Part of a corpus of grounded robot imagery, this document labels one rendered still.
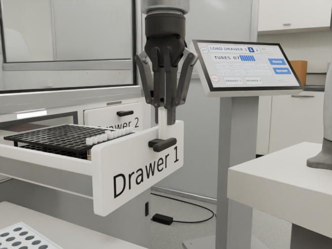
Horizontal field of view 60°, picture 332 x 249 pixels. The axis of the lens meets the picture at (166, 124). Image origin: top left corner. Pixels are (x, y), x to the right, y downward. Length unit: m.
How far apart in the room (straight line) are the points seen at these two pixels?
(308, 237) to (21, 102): 0.73
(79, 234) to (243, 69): 1.11
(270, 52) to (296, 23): 2.18
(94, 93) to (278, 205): 0.60
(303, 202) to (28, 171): 0.50
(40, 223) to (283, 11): 3.56
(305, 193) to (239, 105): 0.95
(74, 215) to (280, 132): 2.84
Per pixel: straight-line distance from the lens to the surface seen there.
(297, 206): 0.59
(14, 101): 0.74
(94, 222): 1.01
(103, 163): 0.44
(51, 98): 0.81
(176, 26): 0.53
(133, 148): 0.50
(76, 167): 0.50
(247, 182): 0.63
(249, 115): 1.52
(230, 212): 1.62
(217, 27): 2.26
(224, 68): 1.38
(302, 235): 0.77
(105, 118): 0.93
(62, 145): 0.58
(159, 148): 0.50
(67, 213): 0.91
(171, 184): 2.57
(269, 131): 3.49
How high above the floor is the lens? 1.03
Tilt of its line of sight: 10 degrees down
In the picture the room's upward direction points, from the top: straight up
